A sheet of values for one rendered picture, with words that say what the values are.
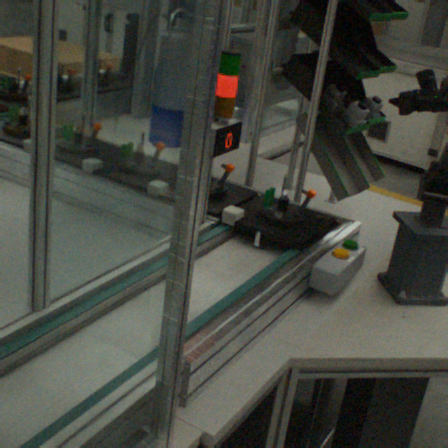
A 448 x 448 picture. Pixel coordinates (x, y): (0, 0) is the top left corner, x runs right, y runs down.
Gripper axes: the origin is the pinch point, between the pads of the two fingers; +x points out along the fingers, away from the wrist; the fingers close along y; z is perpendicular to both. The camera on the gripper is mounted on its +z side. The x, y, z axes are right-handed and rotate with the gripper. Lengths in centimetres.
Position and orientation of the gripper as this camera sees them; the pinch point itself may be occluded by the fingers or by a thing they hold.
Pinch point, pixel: (400, 100)
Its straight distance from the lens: 193.5
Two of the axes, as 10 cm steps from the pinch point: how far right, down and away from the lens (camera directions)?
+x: -7.6, -1.1, 6.4
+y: -6.4, 2.1, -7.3
